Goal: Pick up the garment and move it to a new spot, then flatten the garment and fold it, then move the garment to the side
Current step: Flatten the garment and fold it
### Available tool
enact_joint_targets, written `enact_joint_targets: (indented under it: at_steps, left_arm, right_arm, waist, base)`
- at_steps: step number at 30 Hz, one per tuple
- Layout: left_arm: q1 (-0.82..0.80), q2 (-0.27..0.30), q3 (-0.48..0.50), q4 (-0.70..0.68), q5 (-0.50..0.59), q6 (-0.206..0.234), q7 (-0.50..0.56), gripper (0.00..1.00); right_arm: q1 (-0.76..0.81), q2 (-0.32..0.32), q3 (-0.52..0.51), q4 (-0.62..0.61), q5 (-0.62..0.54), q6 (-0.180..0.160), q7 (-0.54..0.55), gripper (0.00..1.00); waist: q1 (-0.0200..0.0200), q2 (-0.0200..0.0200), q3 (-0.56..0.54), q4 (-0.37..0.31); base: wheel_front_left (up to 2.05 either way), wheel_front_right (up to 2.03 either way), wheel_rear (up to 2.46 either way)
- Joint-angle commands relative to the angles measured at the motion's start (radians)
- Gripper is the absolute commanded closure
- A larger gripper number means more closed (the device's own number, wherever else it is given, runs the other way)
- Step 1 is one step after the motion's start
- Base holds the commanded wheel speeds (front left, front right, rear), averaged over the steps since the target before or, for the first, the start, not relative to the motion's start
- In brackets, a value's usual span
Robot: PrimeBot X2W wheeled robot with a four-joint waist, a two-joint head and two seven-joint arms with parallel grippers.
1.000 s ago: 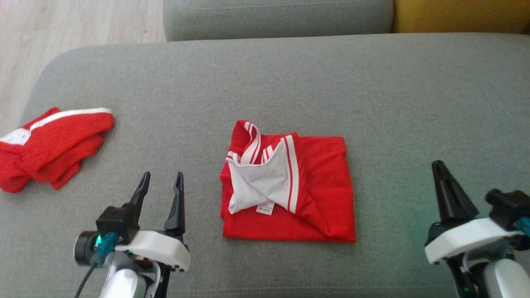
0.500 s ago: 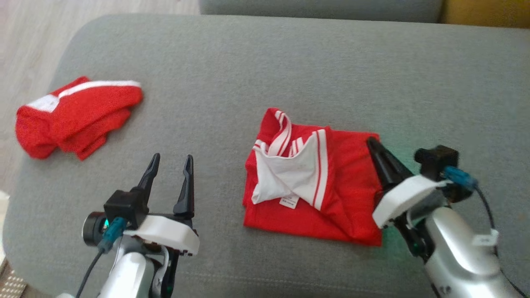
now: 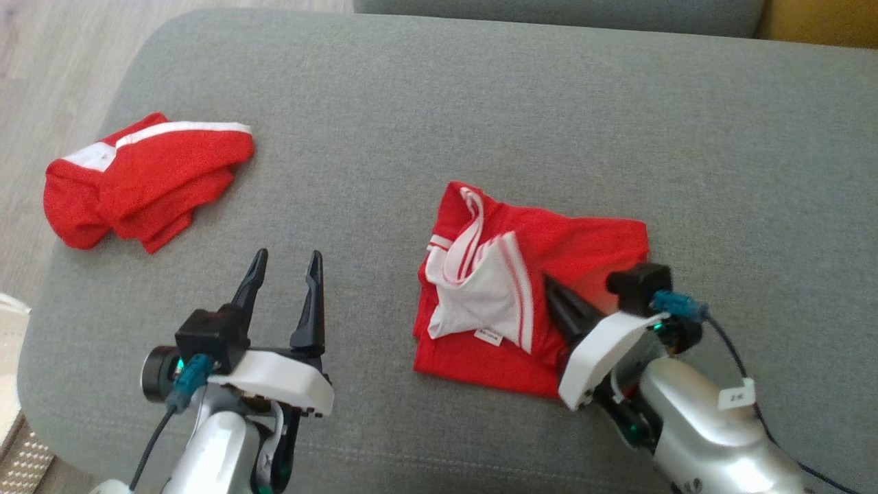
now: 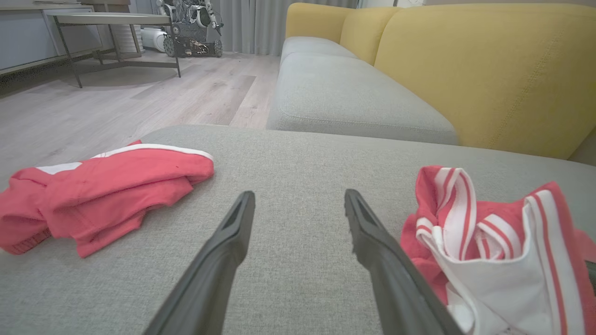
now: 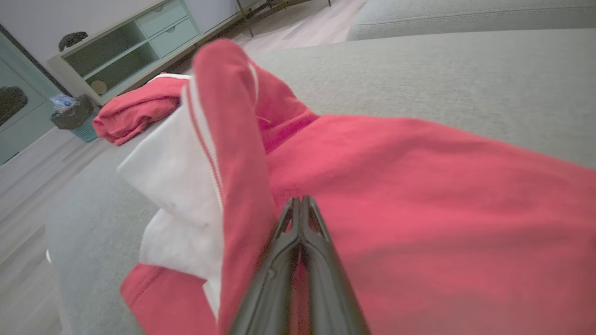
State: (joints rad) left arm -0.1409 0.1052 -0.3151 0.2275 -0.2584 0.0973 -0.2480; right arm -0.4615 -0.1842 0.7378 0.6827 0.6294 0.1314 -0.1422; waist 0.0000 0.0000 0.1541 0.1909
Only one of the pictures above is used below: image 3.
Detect grey sofa seat cushion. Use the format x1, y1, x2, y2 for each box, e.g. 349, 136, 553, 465
17, 8, 878, 494

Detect white perforated laundry basket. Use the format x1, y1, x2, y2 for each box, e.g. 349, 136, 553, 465
0, 294, 56, 494

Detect yellow pillow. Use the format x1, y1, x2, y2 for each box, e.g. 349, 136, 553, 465
755, 0, 878, 50

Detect grey sofa back cushion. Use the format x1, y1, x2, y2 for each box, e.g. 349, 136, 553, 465
353, 0, 766, 38

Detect black cable teal plug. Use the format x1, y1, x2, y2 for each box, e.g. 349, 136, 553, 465
129, 353, 213, 492
652, 290, 851, 494

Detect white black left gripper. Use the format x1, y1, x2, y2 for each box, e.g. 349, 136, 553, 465
141, 248, 335, 489

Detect red shorts white trim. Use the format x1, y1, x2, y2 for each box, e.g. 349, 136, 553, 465
43, 113, 256, 255

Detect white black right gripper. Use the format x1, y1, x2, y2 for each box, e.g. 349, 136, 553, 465
544, 274, 703, 451

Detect white cable label tag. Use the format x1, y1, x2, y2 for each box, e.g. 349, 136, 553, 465
718, 379, 757, 411

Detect black left cable teal plug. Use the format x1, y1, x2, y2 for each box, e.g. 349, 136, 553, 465
129, 353, 213, 492

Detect black right cable teal plug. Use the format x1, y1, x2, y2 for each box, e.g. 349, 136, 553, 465
652, 290, 851, 494

